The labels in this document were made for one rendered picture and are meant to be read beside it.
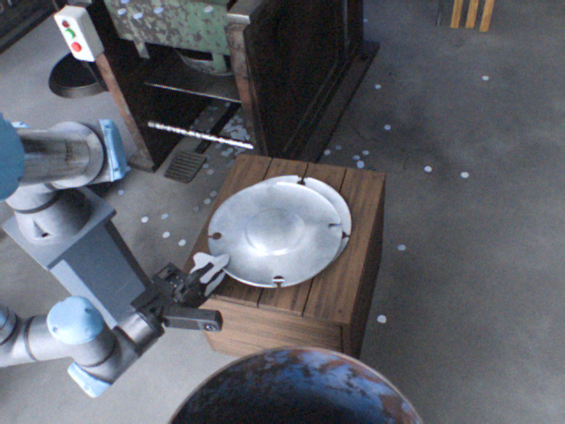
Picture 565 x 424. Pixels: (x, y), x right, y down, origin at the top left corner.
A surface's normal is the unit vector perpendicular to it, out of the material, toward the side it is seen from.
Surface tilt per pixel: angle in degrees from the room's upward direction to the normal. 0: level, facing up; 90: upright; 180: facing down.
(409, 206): 0
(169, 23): 90
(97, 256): 90
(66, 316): 7
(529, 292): 0
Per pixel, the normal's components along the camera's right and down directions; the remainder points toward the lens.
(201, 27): -0.40, 0.74
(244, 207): -0.05, -0.67
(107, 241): 0.76, 0.44
